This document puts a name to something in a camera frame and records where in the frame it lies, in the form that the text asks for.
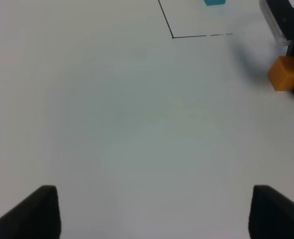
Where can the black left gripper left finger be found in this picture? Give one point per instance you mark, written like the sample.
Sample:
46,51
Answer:
36,217

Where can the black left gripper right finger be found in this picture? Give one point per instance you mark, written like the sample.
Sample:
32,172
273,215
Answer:
271,214

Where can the orange cube block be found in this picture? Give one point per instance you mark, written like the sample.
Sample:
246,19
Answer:
281,74

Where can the template blue cube block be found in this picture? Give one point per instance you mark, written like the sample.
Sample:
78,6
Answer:
214,2

